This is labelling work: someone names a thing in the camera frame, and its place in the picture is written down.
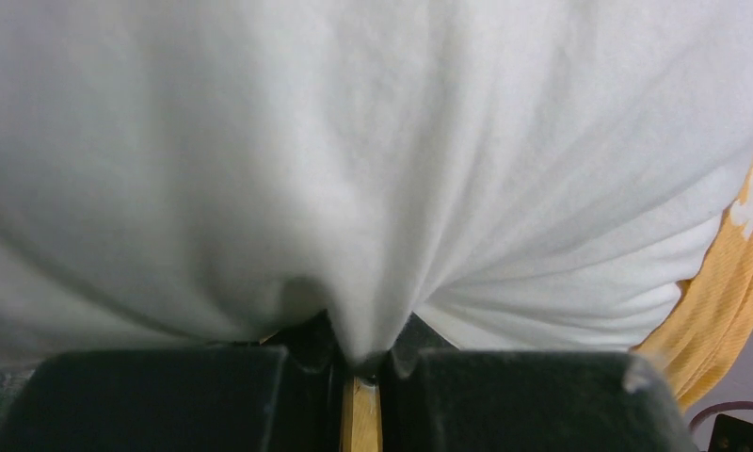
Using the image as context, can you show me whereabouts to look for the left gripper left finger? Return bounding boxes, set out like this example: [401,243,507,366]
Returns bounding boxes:
[0,315,344,451]

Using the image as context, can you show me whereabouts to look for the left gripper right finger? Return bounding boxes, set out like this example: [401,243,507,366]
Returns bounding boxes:
[379,317,695,451]

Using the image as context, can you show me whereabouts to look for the white pillow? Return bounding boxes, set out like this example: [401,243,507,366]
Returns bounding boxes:
[0,1,753,368]

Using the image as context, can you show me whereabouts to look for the blue and yellow pillowcase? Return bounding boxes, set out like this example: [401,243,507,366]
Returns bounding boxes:
[637,161,753,411]

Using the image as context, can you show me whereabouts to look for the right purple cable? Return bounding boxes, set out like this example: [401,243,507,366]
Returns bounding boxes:
[688,400,753,435]

